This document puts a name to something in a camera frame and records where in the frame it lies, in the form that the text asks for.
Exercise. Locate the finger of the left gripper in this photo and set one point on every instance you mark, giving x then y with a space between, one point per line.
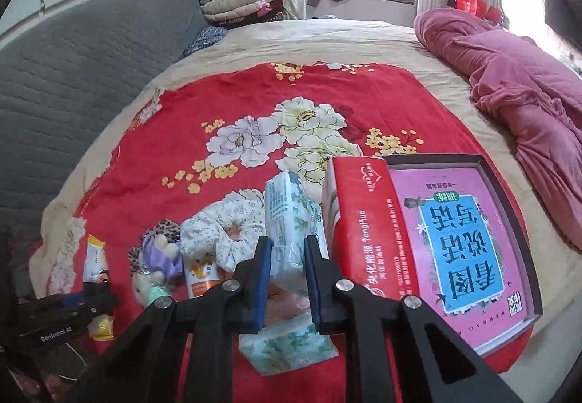
74 309

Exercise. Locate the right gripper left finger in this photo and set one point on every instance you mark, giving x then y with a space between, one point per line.
236 306

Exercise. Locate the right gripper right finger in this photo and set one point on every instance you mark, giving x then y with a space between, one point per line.
339 306

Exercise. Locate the yellow packaged sponge wrapper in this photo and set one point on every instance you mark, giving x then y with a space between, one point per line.
96 272

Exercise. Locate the green patterned tissue pack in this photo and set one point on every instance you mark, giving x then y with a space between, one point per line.
291 216

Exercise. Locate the red tissue box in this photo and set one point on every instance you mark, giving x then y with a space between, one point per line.
364 227

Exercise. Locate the white floral scrunchie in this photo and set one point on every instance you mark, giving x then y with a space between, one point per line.
227 230

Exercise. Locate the purple plush doll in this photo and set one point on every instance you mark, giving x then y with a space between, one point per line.
147 287

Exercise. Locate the dark tray with pink book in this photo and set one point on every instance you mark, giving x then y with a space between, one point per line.
472 258

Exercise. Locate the red floral blanket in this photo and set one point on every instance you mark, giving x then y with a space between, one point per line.
190 147

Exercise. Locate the beige bed sheet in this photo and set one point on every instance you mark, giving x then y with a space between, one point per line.
305 42

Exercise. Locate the grey quilted headboard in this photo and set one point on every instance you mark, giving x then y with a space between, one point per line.
62 83

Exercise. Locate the blue patterned pillow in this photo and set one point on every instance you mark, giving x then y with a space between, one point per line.
206 38

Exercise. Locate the pink quilt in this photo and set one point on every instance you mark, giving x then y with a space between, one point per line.
534 95

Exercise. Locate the folded blankets pile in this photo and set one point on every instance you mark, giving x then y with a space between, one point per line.
231 14

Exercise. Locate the red gift bag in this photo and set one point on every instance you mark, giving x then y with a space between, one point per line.
489 10

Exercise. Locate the black television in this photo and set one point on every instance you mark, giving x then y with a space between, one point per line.
564 22

